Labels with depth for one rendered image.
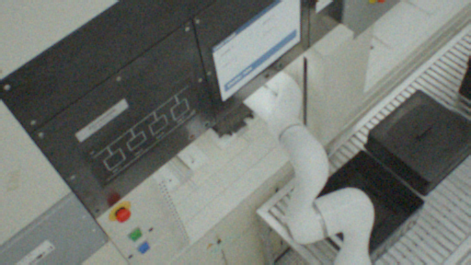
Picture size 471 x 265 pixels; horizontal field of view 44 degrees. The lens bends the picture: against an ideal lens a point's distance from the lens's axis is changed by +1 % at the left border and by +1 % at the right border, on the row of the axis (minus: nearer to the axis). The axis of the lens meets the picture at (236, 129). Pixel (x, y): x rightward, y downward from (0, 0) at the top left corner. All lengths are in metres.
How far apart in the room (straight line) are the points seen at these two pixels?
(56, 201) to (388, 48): 1.50
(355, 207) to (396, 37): 1.07
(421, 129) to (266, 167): 0.58
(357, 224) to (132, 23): 0.76
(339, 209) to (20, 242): 0.75
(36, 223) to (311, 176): 0.65
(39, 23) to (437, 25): 1.79
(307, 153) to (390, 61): 0.97
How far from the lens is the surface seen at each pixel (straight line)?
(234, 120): 2.02
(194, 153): 2.08
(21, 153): 1.17
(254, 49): 1.45
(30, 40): 1.02
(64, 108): 1.15
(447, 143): 2.17
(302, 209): 1.45
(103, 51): 1.12
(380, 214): 2.10
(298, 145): 1.46
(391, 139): 2.14
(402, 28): 2.45
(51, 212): 1.34
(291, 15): 1.49
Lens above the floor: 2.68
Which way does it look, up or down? 57 degrees down
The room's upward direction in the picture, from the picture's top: 11 degrees counter-clockwise
